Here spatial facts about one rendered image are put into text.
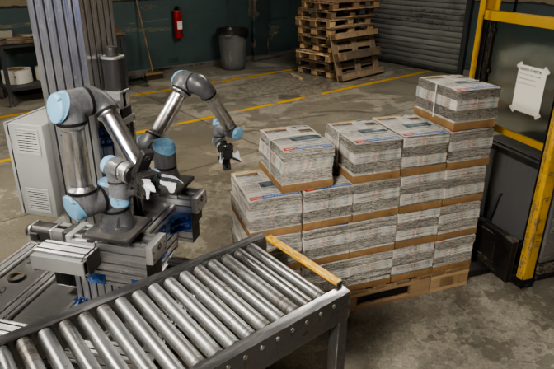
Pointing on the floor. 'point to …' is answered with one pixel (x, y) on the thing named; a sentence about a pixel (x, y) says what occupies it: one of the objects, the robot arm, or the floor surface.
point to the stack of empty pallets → (321, 16)
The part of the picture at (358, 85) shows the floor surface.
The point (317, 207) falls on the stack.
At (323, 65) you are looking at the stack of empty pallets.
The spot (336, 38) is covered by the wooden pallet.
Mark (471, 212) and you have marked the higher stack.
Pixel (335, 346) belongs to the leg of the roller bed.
